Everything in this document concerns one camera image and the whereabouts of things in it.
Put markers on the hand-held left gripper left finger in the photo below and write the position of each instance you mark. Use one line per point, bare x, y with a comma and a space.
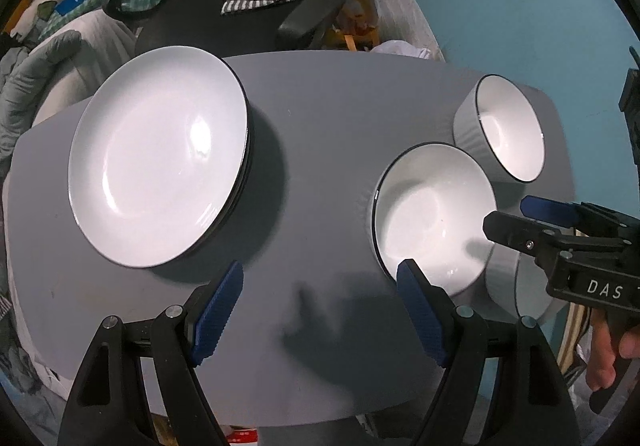
217, 311

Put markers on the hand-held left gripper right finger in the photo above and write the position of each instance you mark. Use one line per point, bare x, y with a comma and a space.
422, 311

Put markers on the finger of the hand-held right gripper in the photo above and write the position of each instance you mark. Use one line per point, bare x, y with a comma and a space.
547, 210
515, 228

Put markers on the white ribbed bowl black rim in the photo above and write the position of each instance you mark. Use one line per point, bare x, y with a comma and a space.
510, 131
500, 276
425, 216

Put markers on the person's right hand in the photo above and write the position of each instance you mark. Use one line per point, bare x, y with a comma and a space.
600, 356

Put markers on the wooden board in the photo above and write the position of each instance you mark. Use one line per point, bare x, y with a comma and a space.
575, 336

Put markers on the clear bottle red label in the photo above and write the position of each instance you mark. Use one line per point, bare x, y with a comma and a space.
244, 437

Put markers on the knotted white plastic bag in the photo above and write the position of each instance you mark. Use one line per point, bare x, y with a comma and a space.
400, 49

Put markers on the yellow shopping bag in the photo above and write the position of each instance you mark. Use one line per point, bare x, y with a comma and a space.
350, 26

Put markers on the grey bed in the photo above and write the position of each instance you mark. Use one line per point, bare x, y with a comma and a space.
100, 41

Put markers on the grey puffy jacket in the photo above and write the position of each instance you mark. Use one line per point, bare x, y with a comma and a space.
30, 76

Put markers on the beige clothes pile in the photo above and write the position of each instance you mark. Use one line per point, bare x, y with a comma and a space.
35, 11

